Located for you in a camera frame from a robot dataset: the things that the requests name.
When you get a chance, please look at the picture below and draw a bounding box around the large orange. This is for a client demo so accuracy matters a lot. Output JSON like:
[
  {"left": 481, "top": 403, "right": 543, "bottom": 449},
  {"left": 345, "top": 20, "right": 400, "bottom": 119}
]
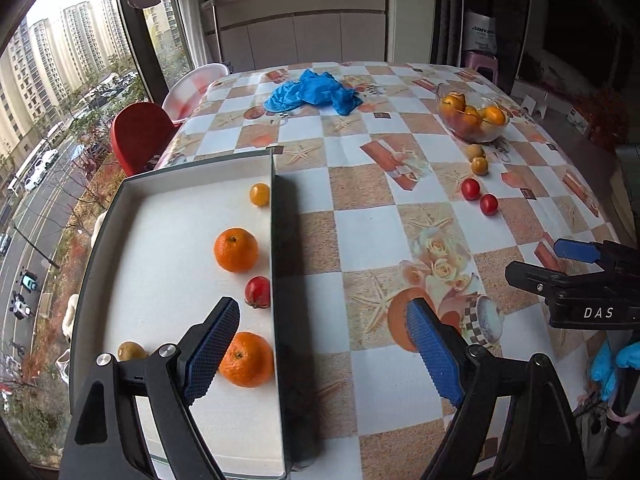
[
  {"left": 213, "top": 228, "right": 259, "bottom": 273},
  {"left": 218, "top": 332, "right": 274, "bottom": 388}
]

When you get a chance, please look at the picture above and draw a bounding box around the white pink chair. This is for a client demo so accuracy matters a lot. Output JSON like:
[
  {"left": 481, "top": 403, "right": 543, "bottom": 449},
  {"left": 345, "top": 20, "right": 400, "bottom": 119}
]
[{"left": 162, "top": 63, "right": 230, "bottom": 122}]

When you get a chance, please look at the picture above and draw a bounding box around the red cherry tomato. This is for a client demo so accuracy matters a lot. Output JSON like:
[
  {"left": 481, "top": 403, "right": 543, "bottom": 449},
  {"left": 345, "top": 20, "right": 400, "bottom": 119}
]
[
  {"left": 460, "top": 178, "right": 482, "bottom": 202},
  {"left": 480, "top": 193, "right": 499, "bottom": 217}
]

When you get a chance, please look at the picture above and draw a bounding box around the small orange fruit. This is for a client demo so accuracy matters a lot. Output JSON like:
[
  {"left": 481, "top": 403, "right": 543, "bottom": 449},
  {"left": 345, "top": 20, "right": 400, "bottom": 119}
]
[{"left": 470, "top": 156, "right": 489, "bottom": 177}]

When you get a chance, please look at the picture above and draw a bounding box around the red chair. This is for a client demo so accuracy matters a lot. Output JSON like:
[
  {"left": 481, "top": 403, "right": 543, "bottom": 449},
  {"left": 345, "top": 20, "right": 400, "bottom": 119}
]
[{"left": 110, "top": 102, "right": 178, "bottom": 177}]

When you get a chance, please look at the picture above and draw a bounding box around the large orange lower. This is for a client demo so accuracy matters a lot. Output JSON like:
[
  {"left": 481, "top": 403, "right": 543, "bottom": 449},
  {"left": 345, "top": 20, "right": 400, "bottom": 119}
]
[{"left": 218, "top": 332, "right": 274, "bottom": 388}]

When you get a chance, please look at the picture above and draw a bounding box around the large orange upper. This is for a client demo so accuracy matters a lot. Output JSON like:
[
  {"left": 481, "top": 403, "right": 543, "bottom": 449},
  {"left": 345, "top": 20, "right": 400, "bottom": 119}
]
[{"left": 213, "top": 228, "right": 259, "bottom": 273}]

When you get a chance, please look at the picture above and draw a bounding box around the pink plastic stool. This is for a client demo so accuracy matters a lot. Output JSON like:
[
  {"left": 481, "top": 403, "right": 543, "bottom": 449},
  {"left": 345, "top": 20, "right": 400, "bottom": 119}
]
[{"left": 463, "top": 51, "right": 499, "bottom": 84}]

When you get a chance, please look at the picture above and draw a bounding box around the glass fruit bowl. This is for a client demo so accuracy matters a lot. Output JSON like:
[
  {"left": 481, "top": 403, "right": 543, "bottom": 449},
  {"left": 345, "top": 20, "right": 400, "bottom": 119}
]
[{"left": 436, "top": 82, "right": 510, "bottom": 144}]

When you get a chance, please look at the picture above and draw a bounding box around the red tomato in tray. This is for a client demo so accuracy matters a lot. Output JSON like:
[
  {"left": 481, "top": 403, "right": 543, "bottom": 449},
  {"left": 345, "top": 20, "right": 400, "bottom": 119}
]
[{"left": 244, "top": 276, "right": 271, "bottom": 309}]

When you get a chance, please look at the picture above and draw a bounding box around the white sideboard cabinet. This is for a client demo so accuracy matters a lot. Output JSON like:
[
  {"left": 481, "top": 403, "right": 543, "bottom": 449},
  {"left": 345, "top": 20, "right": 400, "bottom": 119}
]
[{"left": 201, "top": 0, "right": 390, "bottom": 72}]

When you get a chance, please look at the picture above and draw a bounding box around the white shallow box tray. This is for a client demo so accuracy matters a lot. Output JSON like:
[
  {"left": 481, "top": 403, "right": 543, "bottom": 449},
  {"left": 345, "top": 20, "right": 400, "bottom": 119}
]
[{"left": 70, "top": 150, "right": 286, "bottom": 479}]

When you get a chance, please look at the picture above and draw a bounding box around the blue gloved right hand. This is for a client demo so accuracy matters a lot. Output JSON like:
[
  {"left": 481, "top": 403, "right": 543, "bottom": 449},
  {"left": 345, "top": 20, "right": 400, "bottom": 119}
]
[{"left": 589, "top": 341, "right": 640, "bottom": 401}]

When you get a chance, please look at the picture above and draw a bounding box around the blue crumpled cloth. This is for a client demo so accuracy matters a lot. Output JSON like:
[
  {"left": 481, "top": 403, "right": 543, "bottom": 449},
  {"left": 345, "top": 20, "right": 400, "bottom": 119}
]
[{"left": 262, "top": 70, "right": 363, "bottom": 116}]

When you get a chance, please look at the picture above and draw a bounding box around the checkered plastic tablecloth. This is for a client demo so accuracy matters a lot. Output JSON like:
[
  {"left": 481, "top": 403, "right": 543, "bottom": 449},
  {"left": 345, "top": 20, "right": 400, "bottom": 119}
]
[{"left": 162, "top": 62, "right": 614, "bottom": 479}]

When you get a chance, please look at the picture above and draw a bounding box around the tan round fruit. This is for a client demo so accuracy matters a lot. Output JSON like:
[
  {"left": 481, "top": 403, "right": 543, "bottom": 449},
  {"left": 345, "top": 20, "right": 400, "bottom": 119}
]
[{"left": 464, "top": 144, "right": 486, "bottom": 162}]

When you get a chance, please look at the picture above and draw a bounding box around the brown-yellow kiwi fruit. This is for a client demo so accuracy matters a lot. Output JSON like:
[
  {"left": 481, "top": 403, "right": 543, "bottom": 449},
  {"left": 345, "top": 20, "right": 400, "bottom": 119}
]
[{"left": 116, "top": 341, "right": 149, "bottom": 362}]

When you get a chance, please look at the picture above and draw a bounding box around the orange in bowl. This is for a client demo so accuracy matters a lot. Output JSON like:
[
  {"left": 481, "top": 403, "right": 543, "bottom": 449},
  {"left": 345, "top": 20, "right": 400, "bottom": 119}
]
[
  {"left": 480, "top": 105, "right": 506, "bottom": 127},
  {"left": 442, "top": 91, "right": 466, "bottom": 112}
]

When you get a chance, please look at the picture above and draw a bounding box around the orange in bowl right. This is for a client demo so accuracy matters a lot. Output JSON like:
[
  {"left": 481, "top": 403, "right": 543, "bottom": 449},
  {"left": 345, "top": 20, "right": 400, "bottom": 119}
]
[{"left": 480, "top": 105, "right": 506, "bottom": 127}]

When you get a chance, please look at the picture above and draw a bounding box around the small yellow-orange tomato in tray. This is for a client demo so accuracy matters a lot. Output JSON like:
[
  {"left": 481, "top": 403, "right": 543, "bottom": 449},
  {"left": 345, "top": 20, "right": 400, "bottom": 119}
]
[{"left": 250, "top": 183, "right": 270, "bottom": 207}]

